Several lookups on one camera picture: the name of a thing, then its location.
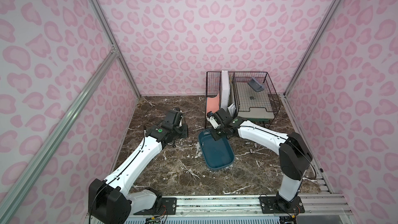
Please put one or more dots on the black wire mesh organizer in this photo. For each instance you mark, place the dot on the black wire mesh organizer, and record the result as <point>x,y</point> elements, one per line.
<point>213,88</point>

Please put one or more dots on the pink folder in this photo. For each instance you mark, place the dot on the pink folder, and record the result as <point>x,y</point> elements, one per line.
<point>212,105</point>

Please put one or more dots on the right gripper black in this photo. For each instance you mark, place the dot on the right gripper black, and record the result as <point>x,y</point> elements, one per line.
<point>216,125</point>

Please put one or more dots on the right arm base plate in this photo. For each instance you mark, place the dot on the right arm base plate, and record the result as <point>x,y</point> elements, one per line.
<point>278,205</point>

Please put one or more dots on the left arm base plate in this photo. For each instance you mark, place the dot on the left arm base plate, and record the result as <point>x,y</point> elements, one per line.
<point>165,205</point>

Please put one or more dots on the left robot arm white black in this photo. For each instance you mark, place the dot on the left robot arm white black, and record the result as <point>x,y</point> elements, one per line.
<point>110,201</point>

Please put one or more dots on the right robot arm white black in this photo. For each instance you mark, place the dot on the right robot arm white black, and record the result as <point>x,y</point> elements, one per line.
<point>294,155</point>

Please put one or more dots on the aluminium mounting rail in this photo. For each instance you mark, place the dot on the aluminium mounting rail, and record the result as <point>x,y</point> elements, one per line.
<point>256,206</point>

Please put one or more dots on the teal plastic storage box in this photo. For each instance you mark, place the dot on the teal plastic storage box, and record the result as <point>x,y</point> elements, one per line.
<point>217,154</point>

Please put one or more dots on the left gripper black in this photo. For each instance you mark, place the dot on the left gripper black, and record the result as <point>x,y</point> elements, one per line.
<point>181,131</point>

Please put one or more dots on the grey stapler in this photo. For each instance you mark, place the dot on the grey stapler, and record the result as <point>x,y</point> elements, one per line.
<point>255,85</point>

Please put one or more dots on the white document binder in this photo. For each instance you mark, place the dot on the white document binder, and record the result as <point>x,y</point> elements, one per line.
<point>224,90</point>

